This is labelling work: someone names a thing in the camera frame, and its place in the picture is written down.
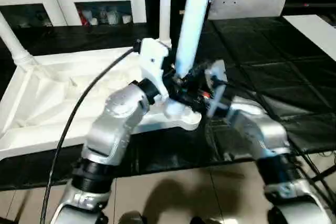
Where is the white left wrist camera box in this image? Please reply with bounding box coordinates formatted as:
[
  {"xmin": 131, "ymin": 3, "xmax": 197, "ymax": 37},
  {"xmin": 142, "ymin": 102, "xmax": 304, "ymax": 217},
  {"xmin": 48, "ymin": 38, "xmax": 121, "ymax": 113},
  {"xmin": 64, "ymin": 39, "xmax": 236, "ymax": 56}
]
[{"xmin": 139, "ymin": 37, "xmax": 172, "ymax": 100}]

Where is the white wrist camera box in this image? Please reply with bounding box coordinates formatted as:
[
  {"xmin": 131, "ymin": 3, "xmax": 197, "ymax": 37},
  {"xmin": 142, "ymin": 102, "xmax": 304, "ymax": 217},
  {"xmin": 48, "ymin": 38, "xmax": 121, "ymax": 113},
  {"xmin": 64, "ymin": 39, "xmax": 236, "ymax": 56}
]
[
  {"xmin": 139, "ymin": 37, "xmax": 172, "ymax": 100},
  {"xmin": 206, "ymin": 60, "xmax": 229, "ymax": 119}
]

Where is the white plastic table top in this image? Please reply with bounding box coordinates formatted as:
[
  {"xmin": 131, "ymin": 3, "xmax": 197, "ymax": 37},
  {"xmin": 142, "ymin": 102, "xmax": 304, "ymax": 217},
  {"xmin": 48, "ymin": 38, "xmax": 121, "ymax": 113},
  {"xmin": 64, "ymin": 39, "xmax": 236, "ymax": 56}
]
[{"xmin": 0, "ymin": 46, "xmax": 203, "ymax": 161}]

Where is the white board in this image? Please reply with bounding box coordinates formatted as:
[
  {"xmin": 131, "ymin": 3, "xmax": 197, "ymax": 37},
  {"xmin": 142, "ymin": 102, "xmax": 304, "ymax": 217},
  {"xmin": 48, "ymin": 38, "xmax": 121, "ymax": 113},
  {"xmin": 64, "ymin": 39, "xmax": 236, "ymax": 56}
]
[{"xmin": 282, "ymin": 14, "xmax": 336, "ymax": 61}]

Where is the white plastic table leg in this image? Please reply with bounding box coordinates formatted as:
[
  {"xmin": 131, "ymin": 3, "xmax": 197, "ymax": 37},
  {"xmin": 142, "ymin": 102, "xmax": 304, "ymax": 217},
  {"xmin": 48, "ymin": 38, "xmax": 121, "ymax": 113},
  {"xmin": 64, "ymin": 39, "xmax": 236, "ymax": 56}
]
[
  {"xmin": 0, "ymin": 12, "xmax": 38, "ymax": 68},
  {"xmin": 174, "ymin": 0, "xmax": 216, "ymax": 79},
  {"xmin": 159, "ymin": 0, "xmax": 173, "ymax": 47}
]

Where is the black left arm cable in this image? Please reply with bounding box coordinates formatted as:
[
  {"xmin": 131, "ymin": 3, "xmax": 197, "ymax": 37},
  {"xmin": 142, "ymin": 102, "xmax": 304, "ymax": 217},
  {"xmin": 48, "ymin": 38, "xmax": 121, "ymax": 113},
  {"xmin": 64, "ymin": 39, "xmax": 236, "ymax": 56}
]
[{"xmin": 39, "ymin": 47, "xmax": 142, "ymax": 224}]

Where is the black stand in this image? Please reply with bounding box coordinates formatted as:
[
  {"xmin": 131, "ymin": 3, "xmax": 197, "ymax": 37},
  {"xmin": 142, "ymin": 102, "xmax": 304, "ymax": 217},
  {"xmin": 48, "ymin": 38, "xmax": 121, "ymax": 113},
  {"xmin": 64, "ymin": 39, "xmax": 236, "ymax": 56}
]
[{"xmin": 309, "ymin": 162, "xmax": 336, "ymax": 184}]

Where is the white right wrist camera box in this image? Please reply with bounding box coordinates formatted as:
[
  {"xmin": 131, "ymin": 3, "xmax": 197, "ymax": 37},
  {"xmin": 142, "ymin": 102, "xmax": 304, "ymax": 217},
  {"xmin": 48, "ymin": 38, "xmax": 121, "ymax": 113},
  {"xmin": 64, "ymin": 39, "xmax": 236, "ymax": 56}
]
[{"xmin": 206, "ymin": 60, "xmax": 229, "ymax": 119}]

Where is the black work mat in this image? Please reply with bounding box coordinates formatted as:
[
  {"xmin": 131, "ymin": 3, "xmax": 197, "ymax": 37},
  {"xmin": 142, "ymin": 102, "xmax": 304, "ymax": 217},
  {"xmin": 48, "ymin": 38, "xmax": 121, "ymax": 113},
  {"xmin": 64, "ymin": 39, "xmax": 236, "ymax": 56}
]
[{"xmin": 0, "ymin": 17, "xmax": 336, "ymax": 190}]

